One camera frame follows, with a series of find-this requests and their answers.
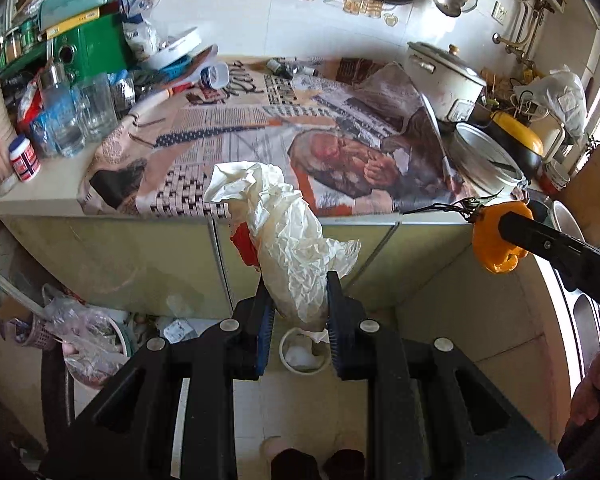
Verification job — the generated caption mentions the green metal box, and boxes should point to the green metal box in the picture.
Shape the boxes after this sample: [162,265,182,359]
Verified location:
[0,12,133,81]

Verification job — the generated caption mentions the pink plastic basket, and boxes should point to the pink plastic basket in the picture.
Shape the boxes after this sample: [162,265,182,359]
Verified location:
[12,317,48,348]

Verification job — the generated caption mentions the blue white plastic bag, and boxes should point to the blue white plastic bag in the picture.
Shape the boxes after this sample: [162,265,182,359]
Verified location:
[117,0,161,58]

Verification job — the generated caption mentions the person's right hand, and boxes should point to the person's right hand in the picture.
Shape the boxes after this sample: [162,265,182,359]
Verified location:
[570,317,600,431]

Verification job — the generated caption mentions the clear glass tumbler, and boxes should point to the clear glass tumbler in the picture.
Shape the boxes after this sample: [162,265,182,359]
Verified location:
[72,75,118,141]

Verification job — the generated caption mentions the stacked small bowls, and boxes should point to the stacked small bowls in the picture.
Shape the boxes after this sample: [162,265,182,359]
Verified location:
[539,160,571,193]

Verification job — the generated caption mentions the white rice cooker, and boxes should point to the white rice cooker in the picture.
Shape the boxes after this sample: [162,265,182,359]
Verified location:
[406,41,488,123]

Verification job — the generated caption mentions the cream plastic wrapper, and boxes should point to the cream plastic wrapper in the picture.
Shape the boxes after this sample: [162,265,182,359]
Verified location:
[202,160,361,343]

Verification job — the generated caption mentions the white round tray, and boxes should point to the white round tray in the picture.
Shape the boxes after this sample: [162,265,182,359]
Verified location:
[140,27,203,68]

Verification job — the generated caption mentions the person's left foot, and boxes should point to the person's left foot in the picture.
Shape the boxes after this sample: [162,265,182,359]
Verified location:
[262,437,321,480]

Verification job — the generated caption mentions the clear glass bottle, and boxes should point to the clear glass bottle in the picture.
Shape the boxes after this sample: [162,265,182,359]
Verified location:
[37,62,86,158]

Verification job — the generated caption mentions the clear plastic rubbish bag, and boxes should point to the clear plastic rubbish bag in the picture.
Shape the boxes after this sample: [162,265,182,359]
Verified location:
[42,285,133,388]

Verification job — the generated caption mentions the round metal basin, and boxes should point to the round metal basin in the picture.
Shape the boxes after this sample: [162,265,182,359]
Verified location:
[447,122,526,196]

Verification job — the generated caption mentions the person's right foot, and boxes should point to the person's right foot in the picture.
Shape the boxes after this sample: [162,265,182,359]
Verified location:
[322,447,366,480]

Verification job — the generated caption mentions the flat yellow box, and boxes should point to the flat yellow box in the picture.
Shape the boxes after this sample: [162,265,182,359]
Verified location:
[45,7,103,41]

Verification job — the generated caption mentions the small white blue cup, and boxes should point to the small white blue cup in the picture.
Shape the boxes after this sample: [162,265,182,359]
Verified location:
[200,62,230,90]

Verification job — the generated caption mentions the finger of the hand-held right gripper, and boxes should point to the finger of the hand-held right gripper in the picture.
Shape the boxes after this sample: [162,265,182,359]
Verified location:
[497,212,581,286]

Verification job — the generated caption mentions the white jar red label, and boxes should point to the white jar red label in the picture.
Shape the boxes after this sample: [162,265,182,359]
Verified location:
[8,135,42,178]

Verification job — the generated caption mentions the black pot yellow lid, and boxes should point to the black pot yellow lid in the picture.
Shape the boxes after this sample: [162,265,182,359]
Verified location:
[487,110,545,178]

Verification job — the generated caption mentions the orange peel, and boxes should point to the orange peel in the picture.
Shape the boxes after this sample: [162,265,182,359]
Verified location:
[471,201,535,275]

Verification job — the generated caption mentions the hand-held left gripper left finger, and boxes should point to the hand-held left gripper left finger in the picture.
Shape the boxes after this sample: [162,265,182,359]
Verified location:
[40,280,277,480]

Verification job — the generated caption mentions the person's foot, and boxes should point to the person's foot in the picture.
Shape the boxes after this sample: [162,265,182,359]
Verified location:
[322,447,366,480]
[262,437,321,480]

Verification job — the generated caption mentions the brass wall faucet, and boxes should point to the brass wall faucet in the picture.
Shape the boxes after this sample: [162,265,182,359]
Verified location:
[492,32,536,68]

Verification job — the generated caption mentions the grey floor packet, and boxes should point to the grey floor packet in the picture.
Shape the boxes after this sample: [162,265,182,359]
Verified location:
[162,317,198,343]

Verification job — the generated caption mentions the cream kettle jug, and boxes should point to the cream kettle jug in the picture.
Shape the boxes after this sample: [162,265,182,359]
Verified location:
[530,120,566,161]

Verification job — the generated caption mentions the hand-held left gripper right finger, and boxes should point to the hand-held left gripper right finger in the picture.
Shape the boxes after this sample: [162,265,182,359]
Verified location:
[326,271,566,480]

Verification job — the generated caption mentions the white tissue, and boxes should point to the white tissue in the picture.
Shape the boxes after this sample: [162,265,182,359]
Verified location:
[286,342,326,367]

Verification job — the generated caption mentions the wooden cutting board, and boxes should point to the wooden cutting board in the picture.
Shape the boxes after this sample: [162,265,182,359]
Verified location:
[560,142,600,248]

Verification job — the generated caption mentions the printed newspaper sheet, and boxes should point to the printed newspaper sheet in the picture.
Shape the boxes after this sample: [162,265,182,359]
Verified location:
[77,57,486,218]

